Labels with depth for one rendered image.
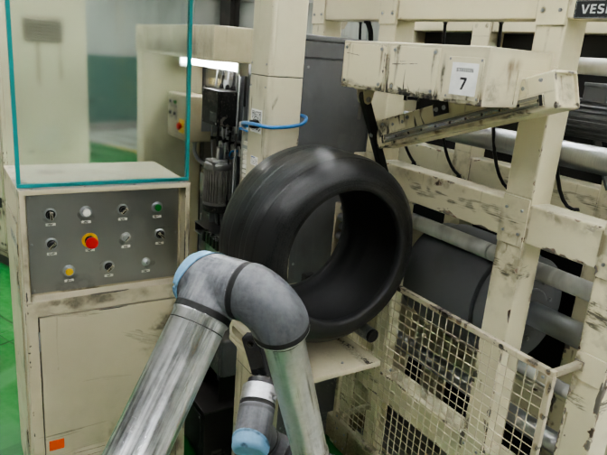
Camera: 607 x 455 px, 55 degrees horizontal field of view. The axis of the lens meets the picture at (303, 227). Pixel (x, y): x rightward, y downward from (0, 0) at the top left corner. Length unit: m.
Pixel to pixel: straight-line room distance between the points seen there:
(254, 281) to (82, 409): 1.32
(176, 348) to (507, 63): 1.04
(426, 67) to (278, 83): 0.48
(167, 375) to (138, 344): 1.13
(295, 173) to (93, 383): 1.11
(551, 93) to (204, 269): 0.94
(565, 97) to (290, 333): 0.92
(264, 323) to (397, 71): 0.94
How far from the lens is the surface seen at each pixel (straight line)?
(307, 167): 1.60
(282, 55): 1.89
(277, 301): 1.10
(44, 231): 2.07
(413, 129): 1.91
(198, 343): 1.13
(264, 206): 1.57
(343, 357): 1.94
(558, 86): 1.61
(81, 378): 2.25
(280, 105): 1.90
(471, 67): 1.57
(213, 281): 1.13
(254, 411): 1.48
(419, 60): 1.71
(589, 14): 1.77
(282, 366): 1.20
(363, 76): 1.90
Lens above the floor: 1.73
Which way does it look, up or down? 16 degrees down
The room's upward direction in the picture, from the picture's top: 5 degrees clockwise
